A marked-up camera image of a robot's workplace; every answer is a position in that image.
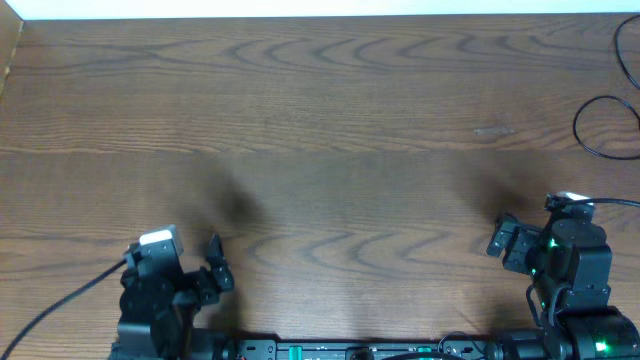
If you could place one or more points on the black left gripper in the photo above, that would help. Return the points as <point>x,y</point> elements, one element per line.
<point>201,282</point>

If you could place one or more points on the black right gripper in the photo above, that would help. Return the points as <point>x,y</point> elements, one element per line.
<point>524,238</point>

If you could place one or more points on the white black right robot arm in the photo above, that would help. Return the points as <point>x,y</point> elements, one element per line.
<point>568,261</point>

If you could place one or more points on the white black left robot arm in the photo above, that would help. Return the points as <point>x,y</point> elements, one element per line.
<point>160,301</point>

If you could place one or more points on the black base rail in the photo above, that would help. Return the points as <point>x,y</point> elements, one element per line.
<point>299,350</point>

